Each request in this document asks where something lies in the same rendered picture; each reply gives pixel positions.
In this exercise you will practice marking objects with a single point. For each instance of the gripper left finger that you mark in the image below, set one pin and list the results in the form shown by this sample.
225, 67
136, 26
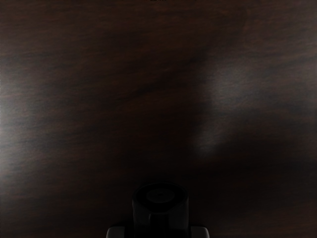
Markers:
116, 232

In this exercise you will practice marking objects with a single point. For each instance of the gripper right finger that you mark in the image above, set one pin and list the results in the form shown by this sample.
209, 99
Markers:
199, 232

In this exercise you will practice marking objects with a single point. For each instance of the black cylindrical bottle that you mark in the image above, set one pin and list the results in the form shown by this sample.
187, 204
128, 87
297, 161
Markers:
159, 205

